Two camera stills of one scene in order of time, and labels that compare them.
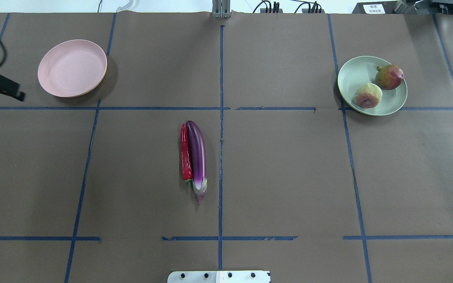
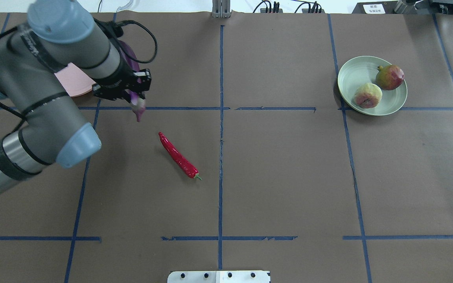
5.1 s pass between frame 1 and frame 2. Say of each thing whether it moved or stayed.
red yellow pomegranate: stayed
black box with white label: stayed
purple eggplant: moved
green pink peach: stayed
